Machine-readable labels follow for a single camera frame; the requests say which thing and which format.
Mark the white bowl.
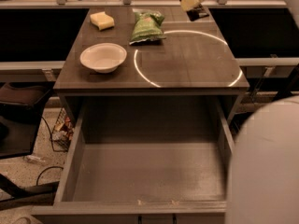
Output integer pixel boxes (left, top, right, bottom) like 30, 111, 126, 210
79, 43, 127, 74

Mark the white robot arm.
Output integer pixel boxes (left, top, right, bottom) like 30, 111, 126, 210
224, 96, 299, 224

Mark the yellow sponge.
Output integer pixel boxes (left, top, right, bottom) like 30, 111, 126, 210
90, 12, 115, 31

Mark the black floor cable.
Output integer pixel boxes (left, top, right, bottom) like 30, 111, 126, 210
35, 117, 64, 187

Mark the plastic water bottle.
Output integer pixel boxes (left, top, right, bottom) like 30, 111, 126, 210
23, 155, 47, 166

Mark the green jalapeno chip bag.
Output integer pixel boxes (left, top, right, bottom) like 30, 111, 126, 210
129, 9, 164, 45

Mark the black office chair left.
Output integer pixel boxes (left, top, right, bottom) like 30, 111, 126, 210
0, 82, 59, 205

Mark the black wire basket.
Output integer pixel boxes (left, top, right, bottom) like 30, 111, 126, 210
51, 108, 74, 151

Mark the open grey drawer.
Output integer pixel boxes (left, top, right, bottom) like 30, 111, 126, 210
32, 96, 234, 224

